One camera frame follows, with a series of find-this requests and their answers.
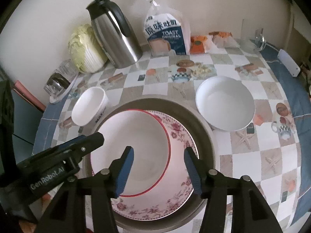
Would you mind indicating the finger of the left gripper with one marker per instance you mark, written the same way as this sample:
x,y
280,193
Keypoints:
x,y
80,145

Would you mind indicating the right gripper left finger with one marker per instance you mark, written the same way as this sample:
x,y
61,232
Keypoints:
x,y
66,212

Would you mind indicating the white square bowl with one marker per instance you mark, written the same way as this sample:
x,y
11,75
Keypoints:
x,y
90,107

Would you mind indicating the strawberry pattern red-rimmed bowl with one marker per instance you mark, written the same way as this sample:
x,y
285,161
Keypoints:
x,y
150,150

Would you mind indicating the floral rimmed round plate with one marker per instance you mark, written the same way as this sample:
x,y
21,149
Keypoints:
x,y
158,183

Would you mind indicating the large stainless steel plate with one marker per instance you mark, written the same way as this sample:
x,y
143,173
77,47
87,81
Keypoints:
x,y
206,145

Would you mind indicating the small white round bowl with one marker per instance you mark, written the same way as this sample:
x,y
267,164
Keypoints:
x,y
225,103

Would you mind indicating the dark lidded glass jar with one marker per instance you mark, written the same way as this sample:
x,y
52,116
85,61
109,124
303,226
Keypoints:
x,y
56,85

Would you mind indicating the upturned drinking glass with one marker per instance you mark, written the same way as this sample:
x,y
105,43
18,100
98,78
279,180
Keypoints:
x,y
68,70

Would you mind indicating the napa cabbage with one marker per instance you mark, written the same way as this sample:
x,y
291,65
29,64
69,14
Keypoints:
x,y
85,51

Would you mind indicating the stainless steel thermos jug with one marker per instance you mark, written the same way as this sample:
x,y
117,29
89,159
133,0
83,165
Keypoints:
x,y
114,33

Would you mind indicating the toast bread bag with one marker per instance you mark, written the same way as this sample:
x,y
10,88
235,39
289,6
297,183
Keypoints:
x,y
166,30

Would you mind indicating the orange snack packet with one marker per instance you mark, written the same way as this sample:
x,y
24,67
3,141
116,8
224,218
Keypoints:
x,y
198,44
223,39

